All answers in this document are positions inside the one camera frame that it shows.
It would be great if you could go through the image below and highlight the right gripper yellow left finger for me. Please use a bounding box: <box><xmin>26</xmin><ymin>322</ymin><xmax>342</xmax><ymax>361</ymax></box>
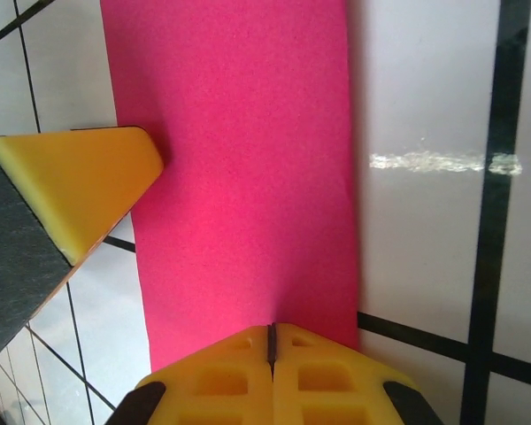
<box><xmin>110</xmin><ymin>325</ymin><xmax>274</xmax><ymax>425</ymax></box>

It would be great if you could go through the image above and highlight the pink square paper sheet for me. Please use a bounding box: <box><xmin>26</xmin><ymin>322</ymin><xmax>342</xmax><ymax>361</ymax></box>
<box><xmin>100</xmin><ymin>0</ymin><xmax>360</xmax><ymax>378</ymax></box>

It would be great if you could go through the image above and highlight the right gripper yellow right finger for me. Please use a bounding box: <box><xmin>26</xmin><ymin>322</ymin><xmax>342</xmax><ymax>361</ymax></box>
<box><xmin>269</xmin><ymin>322</ymin><xmax>443</xmax><ymax>425</ymax></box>

